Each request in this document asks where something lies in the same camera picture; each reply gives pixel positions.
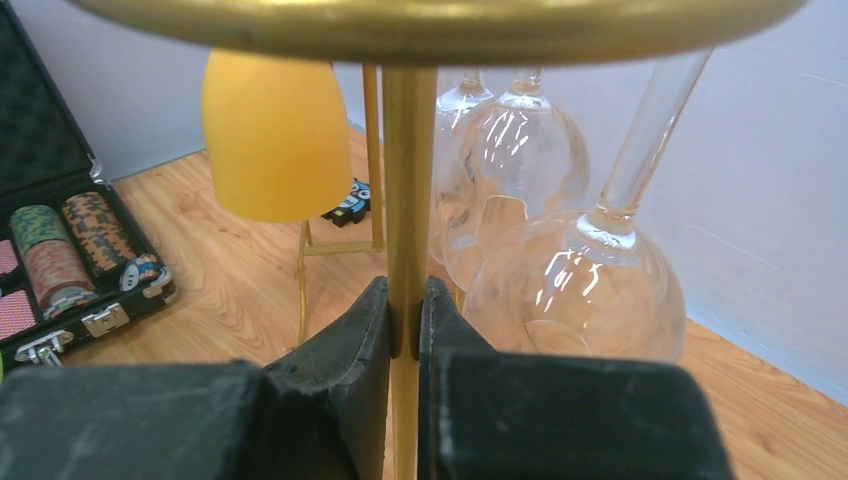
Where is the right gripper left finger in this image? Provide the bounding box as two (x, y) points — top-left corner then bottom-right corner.
(1, 277), (389, 479)

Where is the clear wine glass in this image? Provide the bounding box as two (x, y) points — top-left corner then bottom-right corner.
(461, 49), (711, 363)
(428, 67), (494, 264)
(438, 66), (590, 290)

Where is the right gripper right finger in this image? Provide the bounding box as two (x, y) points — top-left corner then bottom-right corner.
(417, 277), (734, 479)

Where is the orange wine glass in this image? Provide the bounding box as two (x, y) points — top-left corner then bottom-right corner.
(201, 49), (353, 223)

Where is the black poker chip case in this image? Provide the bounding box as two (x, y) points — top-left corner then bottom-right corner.
(1, 2), (176, 371)

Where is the gold wire glass rack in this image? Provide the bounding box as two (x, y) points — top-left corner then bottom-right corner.
(83, 1), (801, 479)

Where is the clear wine glass front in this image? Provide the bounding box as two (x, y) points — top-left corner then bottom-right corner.
(461, 49), (711, 363)

